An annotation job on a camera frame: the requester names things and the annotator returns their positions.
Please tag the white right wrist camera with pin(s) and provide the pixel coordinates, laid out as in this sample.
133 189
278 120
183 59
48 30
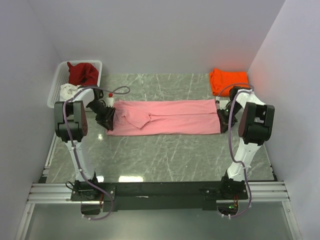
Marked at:
221 104

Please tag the aluminium rail frame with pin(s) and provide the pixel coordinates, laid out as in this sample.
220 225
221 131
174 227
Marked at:
50 214

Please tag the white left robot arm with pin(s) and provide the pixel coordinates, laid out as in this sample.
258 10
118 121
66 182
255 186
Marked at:
71 127

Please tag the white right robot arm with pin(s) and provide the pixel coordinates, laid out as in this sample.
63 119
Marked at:
254 129

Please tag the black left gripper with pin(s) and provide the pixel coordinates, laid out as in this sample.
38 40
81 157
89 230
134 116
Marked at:
106 121

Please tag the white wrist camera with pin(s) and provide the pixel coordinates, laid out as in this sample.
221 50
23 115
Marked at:
221 104
110 101

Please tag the folded orange t shirt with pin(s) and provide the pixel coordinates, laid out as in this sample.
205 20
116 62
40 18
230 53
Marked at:
221 82

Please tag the white plastic laundry basket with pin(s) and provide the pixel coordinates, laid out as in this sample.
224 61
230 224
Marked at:
61 77

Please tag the pink t shirt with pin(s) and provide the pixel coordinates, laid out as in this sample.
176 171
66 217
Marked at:
180 117

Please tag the white t shirt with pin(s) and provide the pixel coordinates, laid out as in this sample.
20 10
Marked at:
67 91

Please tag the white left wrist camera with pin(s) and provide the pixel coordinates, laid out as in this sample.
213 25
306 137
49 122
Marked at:
110 101

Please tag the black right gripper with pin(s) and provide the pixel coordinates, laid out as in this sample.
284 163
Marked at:
223 120

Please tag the dark red t shirt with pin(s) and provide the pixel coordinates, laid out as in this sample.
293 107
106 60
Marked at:
83 74

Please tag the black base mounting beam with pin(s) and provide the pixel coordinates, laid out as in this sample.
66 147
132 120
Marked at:
123 196

